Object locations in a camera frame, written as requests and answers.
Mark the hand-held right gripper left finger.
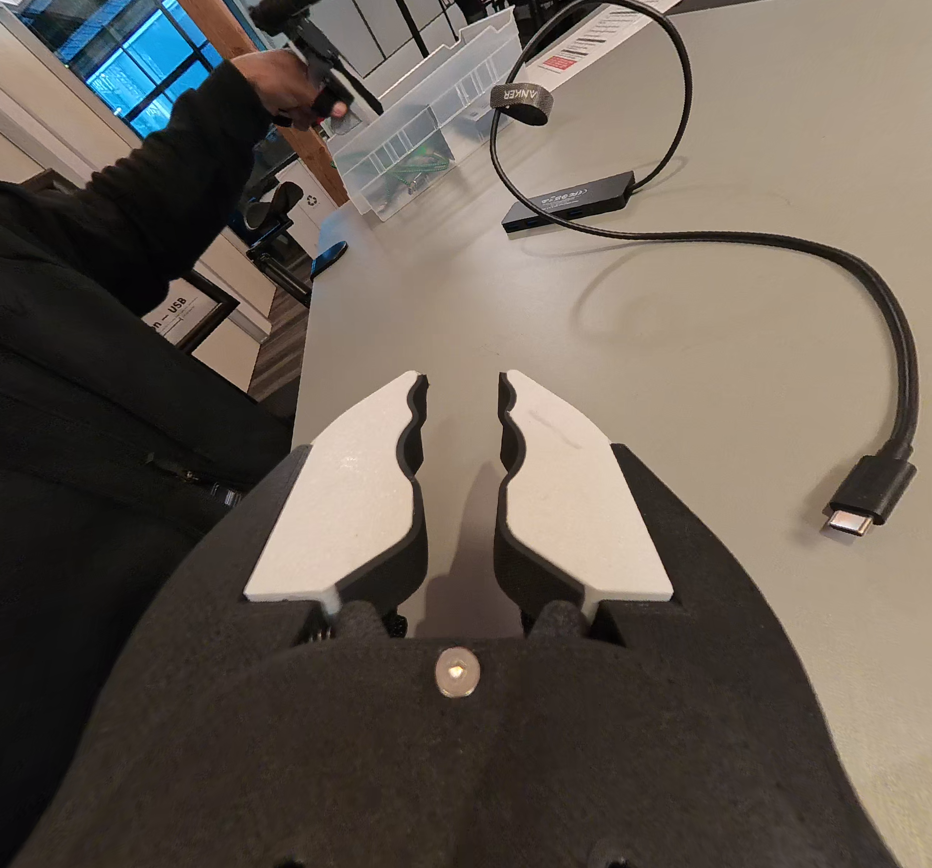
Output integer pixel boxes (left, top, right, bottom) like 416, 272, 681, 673
244, 370, 432, 621

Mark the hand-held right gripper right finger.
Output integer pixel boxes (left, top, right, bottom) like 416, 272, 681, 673
494, 370, 674, 625

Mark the clear plastic organizer box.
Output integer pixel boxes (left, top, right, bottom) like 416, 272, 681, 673
328, 7, 525, 221

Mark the green braided cable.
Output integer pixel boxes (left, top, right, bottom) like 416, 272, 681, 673
362, 146, 454, 193

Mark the black hub cable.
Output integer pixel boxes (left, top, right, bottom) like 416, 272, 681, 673
489, 0, 920, 540

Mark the person's left forearm black sleeve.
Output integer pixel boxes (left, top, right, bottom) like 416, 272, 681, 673
0, 60, 274, 316

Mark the person's left hand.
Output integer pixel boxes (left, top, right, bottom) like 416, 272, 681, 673
229, 49, 349, 130

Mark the glass window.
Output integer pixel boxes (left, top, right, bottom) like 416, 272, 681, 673
22, 0, 227, 137

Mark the white recycling bin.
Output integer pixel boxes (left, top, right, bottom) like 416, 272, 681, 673
275, 154, 343, 257

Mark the black office chair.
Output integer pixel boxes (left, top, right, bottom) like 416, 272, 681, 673
242, 182, 314, 308

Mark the framed white sign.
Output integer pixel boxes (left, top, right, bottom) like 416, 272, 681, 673
142, 274, 241, 355

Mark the person's black jacket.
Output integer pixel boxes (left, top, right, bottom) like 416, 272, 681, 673
0, 184, 300, 868

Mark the white printed paper sheet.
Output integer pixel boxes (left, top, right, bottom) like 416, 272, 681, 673
520, 0, 751, 93

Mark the wooden post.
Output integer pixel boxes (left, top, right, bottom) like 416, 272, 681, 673
127, 0, 350, 206

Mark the grey velcro cable strap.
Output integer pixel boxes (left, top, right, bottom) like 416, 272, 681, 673
489, 83, 553, 128

